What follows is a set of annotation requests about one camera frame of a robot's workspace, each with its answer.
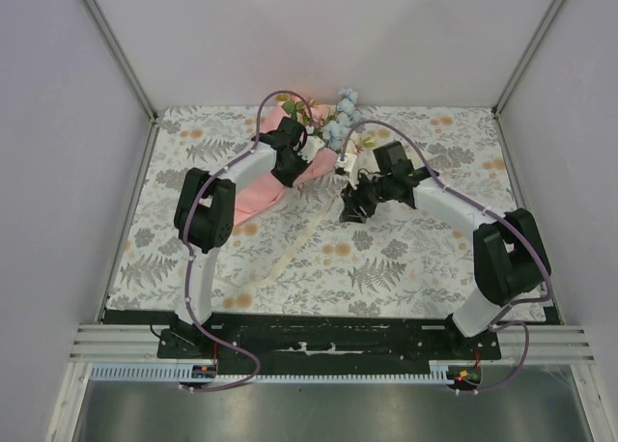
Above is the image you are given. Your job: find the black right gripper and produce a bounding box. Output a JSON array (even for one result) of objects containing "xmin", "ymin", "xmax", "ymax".
[{"xmin": 341, "ymin": 169, "xmax": 394, "ymax": 225}]

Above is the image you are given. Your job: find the pink wrapping paper sheet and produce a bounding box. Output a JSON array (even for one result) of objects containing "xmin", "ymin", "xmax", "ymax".
[{"xmin": 231, "ymin": 104, "xmax": 341, "ymax": 228}]

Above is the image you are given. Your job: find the orange fake rose stem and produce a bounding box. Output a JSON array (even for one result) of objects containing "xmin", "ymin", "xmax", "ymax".
[{"xmin": 276, "ymin": 94, "xmax": 314, "ymax": 126}]

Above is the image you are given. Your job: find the pink fake rose stem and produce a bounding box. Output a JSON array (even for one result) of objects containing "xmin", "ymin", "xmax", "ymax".
[{"xmin": 304, "ymin": 104, "xmax": 336, "ymax": 134}]

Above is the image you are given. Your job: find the blue fake hydrangea stem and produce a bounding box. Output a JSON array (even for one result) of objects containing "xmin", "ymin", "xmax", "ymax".
[{"xmin": 321, "ymin": 88, "xmax": 361, "ymax": 152}]

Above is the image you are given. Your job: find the cream ribbon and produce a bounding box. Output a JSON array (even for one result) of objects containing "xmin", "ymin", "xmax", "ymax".
[{"xmin": 214, "ymin": 199, "xmax": 335, "ymax": 289}]

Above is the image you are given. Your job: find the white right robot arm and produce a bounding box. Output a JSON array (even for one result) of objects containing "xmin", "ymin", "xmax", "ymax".
[{"xmin": 336, "ymin": 141, "xmax": 551, "ymax": 359}]

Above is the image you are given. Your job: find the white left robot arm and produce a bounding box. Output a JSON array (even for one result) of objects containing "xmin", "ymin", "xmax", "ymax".
[{"xmin": 173, "ymin": 118, "xmax": 324, "ymax": 358}]

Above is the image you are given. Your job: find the floral patterned table mat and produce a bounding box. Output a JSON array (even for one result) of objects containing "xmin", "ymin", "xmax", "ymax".
[{"xmin": 106, "ymin": 106, "xmax": 515, "ymax": 318}]

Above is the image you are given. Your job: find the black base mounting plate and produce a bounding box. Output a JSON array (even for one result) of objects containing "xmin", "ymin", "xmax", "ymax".
[{"xmin": 156, "ymin": 313, "xmax": 501, "ymax": 374}]

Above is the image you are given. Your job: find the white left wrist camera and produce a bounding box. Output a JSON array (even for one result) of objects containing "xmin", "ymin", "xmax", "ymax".
[{"xmin": 298, "ymin": 126, "xmax": 325, "ymax": 163}]

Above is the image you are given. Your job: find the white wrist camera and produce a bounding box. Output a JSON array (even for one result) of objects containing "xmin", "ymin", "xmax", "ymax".
[
  {"xmin": 298, "ymin": 126, "xmax": 325, "ymax": 163},
  {"xmin": 334, "ymin": 152, "xmax": 358, "ymax": 179}
]

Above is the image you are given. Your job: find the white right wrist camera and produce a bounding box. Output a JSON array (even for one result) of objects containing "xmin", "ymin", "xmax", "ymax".
[{"xmin": 334, "ymin": 152, "xmax": 358, "ymax": 179}]

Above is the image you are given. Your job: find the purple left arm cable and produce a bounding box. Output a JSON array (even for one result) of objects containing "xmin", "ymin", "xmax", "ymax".
[{"xmin": 181, "ymin": 90, "xmax": 317, "ymax": 394}]

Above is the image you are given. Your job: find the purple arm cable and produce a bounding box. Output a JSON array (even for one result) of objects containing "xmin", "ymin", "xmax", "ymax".
[
  {"xmin": 339, "ymin": 119, "xmax": 554, "ymax": 398},
  {"xmin": 181, "ymin": 90, "xmax": 317, "ymax": 394}
]

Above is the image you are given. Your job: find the white slotted cable duct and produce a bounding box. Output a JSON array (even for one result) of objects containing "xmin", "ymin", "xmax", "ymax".
[{"xmin": 90, "ymin": 363, "xmax": 455, "ymax": 385}]

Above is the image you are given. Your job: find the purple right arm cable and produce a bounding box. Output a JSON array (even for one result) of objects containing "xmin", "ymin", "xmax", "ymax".
[{"xmin": 339, "ymin": 119, "xmax": 554, "ymax": 398}]

